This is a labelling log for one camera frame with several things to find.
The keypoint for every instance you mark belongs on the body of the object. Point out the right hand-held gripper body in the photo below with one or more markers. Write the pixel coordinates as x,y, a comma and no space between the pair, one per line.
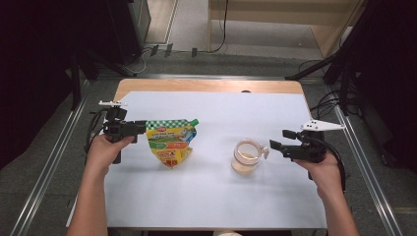
308,149

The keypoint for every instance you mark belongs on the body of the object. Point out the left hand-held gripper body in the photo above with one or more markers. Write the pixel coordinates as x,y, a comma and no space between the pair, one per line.
118,128

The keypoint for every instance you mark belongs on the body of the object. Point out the yellow spouted pouch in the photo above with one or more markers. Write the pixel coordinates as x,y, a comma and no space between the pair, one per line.
170,144

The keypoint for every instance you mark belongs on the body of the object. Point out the clear glass jar hinged lid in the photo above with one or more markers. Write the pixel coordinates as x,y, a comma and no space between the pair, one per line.
244,164

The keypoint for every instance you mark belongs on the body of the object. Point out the person's right hand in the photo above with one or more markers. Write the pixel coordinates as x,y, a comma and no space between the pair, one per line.
327,177

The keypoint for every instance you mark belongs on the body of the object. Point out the person's left hand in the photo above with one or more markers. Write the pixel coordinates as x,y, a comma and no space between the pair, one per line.
100,157

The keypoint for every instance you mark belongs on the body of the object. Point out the black metal stand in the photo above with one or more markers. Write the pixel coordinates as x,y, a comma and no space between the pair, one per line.
76,85
344,85

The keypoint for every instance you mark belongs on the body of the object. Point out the dark table grommet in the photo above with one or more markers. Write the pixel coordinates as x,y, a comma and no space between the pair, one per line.
245,91

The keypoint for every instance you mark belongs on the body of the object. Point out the small black floor block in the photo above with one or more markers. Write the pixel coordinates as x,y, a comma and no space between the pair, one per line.
168,50
154,50
194,52

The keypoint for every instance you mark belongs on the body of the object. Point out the pale rounded object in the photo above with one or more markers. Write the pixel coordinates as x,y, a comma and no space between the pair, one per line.
226,233

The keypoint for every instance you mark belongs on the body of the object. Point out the black cabinet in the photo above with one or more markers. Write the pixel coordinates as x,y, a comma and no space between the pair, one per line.
131,26

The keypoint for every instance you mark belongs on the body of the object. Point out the dark curtain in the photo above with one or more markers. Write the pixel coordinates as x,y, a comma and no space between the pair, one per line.
32,65
393,65

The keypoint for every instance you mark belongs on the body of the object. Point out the light wooden shelf unit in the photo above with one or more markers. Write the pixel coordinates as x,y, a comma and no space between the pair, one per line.
278,14

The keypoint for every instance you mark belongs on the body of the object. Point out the metal floor rail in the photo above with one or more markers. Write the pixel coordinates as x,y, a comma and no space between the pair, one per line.
213,77
50,164
364,164

